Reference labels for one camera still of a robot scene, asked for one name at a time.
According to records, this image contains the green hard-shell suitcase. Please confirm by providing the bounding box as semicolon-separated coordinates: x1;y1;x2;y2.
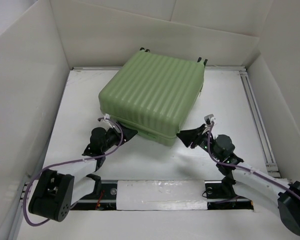
98;47;207;147

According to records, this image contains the black metal base rail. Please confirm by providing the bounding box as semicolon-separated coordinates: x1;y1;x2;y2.
74;180;254;211

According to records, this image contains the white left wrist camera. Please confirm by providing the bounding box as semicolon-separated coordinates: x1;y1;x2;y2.
97;114;116;125

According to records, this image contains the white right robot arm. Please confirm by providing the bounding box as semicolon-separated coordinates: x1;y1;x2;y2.
176;124;300;236

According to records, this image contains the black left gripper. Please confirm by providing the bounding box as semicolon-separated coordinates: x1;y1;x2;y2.
101;121;137;153

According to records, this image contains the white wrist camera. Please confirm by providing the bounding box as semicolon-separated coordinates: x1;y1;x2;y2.
97;114;116;125
204;114;216;126

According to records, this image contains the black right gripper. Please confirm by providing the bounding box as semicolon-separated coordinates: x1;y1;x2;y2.
176;123;221;161

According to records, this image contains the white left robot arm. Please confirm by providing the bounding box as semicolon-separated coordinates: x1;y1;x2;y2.
23;122;138;227

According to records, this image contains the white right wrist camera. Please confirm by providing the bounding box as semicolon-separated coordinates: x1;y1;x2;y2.
204;114;216;126

